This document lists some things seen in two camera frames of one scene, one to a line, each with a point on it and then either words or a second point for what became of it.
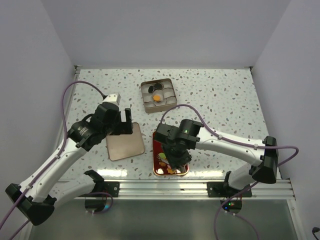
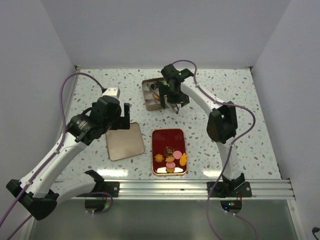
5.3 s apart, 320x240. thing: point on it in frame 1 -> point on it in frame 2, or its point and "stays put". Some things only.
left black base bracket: [112, 188] stays put
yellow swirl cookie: [162, 164] -> [159, 158]
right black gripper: [174, 161] -> [183, 99]
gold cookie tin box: [158, 95] stays put
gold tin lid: [122, 146] stays put
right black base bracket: [220, 189] stays put
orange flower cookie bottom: [170, 171] stays put
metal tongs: [162, 160] -> [176, 111]
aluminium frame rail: [138, 189] stays put
